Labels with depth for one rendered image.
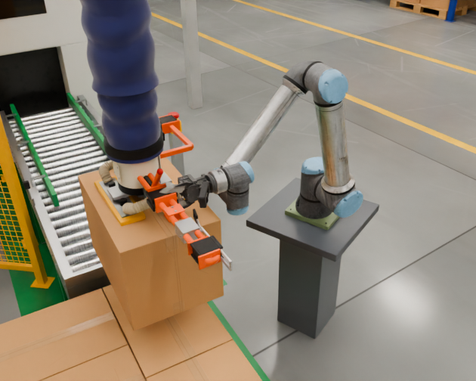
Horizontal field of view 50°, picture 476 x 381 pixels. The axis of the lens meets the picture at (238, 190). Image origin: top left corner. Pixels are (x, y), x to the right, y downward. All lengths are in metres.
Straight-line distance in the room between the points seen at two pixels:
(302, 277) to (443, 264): 1.22
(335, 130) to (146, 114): 0.75
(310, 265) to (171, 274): 0.92
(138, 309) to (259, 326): 1.16
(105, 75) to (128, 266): 0.67
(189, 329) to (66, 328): 0.54
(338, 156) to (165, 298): 0.91
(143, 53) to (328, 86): 0.68
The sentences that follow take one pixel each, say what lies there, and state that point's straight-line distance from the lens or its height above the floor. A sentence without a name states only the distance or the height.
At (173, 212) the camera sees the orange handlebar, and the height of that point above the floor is 1.26.
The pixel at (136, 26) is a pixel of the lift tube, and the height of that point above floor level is 1.82.
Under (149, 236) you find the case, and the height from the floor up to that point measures 1.11.
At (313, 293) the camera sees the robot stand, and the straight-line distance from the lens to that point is 2.80.
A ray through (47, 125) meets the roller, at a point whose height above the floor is 0.53.
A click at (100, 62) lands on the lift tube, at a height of 1.71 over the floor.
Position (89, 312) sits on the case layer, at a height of 0.54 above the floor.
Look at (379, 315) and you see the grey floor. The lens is 3.22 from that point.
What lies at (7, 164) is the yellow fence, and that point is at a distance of 3.09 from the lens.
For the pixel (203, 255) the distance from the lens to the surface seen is 1.57.
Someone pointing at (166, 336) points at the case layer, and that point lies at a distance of 2.33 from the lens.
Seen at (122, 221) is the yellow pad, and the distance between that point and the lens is 1.98.
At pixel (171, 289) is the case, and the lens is 2.06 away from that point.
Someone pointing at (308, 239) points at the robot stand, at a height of 0.75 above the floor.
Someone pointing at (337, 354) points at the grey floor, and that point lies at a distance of 2.98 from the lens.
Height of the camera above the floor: 2.26
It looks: 32 degrees down
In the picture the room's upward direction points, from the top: 1 degrees counter-clockwise
